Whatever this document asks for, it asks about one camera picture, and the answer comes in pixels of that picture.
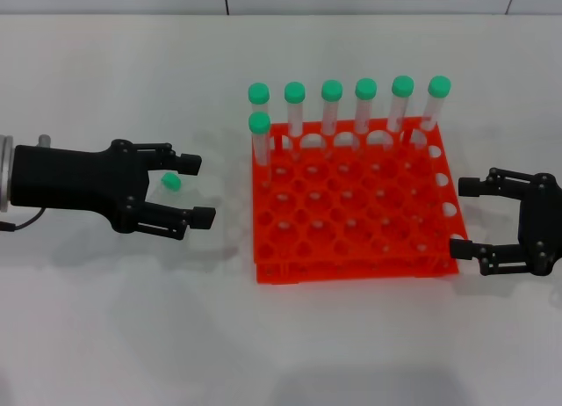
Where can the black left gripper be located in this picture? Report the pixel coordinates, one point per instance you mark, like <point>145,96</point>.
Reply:
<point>74,177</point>

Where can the orange test tube rack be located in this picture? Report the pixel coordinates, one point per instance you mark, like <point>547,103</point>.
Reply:
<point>351,256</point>

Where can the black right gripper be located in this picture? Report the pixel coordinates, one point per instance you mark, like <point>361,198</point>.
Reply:
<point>542,221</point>

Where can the green-capped clear test tube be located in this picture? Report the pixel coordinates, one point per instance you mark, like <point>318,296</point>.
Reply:
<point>365,89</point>
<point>402,86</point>
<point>258,92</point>
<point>171,182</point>
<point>259,122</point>
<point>331,90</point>
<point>439,86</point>
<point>294,92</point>

